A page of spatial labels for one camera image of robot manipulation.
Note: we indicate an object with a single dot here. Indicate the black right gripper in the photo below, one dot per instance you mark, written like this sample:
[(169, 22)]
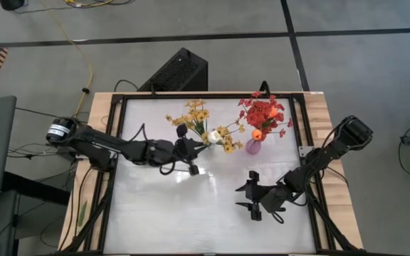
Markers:
[(272, 199)]

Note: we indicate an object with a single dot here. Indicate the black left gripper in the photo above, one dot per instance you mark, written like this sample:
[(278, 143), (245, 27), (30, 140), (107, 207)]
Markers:
[(166, 153)]

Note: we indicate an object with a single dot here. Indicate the white artificial tulip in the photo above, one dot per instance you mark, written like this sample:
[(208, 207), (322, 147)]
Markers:
[(214, 137)]

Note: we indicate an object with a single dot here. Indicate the small yellow flower bunch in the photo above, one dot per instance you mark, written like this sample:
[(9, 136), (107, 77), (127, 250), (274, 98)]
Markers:
[(196, 115)]

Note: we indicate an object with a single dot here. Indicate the large yellow flower bunch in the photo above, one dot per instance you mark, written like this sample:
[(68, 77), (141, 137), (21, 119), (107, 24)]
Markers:
[(228, 142)]

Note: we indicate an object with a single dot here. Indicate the purple glass vase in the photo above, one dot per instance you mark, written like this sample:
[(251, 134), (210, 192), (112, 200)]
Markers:
[(253, 147)]

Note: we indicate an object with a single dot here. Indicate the orange artificial tulip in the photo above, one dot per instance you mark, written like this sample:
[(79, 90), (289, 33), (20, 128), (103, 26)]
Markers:
[(273, 112), (256, 134)]

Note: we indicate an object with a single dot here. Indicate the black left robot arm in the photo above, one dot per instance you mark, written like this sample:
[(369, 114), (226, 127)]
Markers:
[(94, 142)]

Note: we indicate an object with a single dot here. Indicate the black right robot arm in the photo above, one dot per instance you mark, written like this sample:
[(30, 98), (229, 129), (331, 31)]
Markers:
[(333, 149)]

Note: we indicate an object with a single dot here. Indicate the black computer tower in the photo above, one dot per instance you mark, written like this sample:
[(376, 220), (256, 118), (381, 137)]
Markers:
[(180, 71)]

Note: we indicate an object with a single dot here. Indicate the white glossy table sheet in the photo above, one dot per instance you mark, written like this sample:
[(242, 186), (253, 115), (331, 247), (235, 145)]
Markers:
[(155, 220)]

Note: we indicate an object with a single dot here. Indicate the loose green leaf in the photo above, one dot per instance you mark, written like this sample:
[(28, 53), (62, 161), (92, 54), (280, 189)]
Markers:
[(82, 213)]

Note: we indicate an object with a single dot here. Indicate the black round floor object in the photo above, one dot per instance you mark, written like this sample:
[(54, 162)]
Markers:
[(11, 3)]

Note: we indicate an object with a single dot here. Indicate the black aluminium table frame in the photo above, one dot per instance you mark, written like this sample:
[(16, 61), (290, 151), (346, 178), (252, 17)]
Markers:
[(155, 96)]

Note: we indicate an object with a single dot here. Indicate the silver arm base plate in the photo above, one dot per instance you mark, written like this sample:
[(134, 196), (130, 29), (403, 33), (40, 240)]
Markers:
[(304, 151)]

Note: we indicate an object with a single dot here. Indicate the black arched bracket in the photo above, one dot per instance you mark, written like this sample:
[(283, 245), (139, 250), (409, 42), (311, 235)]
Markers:
[(265, 82)]

